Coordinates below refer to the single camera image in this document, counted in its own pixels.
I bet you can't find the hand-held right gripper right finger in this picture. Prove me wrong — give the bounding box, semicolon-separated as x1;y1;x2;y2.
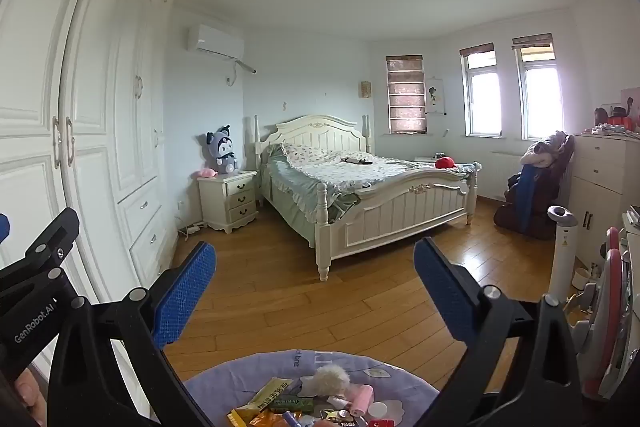
405;237;587;427

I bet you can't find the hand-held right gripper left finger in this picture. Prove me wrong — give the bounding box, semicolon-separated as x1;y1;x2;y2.
47;241;217;427

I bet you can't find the pink roll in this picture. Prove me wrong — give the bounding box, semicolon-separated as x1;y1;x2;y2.
349;384;375;418

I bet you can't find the white fluffy ball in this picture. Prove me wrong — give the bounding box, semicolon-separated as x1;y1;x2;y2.
300;364;351;398

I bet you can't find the person's left hand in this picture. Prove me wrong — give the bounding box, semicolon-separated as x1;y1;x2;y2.
14;364;51;427

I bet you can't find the white wooden bed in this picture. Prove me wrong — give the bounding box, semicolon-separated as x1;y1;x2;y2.
254;114;483;283

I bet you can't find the purple printed tablecloth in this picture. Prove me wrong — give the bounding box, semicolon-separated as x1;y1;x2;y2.
180;348;441;427

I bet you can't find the cream nightstand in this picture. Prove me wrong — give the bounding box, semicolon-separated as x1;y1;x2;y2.
196;169;260;234

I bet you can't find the white standing pole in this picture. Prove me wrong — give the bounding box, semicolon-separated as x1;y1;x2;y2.
546;205;579;303

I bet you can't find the blue cloth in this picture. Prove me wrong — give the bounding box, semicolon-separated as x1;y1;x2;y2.
517;164;537;233

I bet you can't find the yellow snack packet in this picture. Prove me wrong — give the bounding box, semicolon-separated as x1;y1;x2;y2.
247;377;293;413

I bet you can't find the white wardrobe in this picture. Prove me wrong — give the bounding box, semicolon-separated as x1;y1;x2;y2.
0;0;182;388

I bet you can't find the white radiator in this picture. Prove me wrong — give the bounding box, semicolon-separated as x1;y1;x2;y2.
487;151;526;200

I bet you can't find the dark armchair with clothes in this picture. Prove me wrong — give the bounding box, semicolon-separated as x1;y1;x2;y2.
493;131;575;238

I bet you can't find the purple plush toy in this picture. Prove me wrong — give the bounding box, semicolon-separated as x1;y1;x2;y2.
206;124;240;175

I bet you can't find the orange packet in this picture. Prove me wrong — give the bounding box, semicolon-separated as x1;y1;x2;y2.
247;409;286;427

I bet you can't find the green packet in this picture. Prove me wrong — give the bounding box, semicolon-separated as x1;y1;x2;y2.
265;397;315;413

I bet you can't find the pink ergonomic chair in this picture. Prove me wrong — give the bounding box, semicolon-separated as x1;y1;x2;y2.
575;227;640;403

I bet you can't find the floral green quilt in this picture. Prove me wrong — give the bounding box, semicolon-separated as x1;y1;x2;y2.
265;143;481;223

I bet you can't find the cream dresser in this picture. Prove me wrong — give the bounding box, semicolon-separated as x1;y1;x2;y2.
567;132;640;268

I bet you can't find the white framed window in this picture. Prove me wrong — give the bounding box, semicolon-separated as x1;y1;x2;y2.
511;33;560;142
460;43;502;138

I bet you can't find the window with brown blind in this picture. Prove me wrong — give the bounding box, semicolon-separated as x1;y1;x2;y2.
385;54;428;135

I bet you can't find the white air conditioner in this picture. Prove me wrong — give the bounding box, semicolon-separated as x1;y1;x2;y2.
187;24;258;75

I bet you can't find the printed picture board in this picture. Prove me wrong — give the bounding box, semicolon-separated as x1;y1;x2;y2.
620;87;640;130

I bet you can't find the wall poster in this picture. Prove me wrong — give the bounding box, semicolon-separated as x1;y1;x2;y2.
425;77;447;116

